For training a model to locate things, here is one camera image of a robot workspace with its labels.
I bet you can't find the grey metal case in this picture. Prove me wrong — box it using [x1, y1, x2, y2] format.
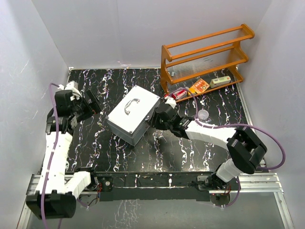
[107, 85, 160, 146]

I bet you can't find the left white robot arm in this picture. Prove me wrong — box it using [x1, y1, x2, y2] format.
[26, 89, 101, 221]

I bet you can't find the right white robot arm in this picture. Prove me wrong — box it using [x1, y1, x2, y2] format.
[149, 103, 267, 189]

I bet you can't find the red white medicine box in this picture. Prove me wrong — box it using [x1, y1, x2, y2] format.
[172, 88, 188, 100]

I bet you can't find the orange patterned medicine packet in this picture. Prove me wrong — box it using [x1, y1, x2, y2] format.
[191, 78, 210, 94]

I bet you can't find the white green medicine box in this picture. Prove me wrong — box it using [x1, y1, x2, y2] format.
[209, 76, 231, 88]

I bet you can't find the clear plastic round container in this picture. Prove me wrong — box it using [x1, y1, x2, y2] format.
[197, 109, 209, 121]

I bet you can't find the wooden three-tier shelf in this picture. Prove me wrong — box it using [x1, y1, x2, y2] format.
[160, 24, 255, 94]

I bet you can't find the black front base bar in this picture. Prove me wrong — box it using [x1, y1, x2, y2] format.
[71, 171, 241, 202]

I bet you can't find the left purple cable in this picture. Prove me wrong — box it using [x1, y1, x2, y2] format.
[40, 83, 65, 229]

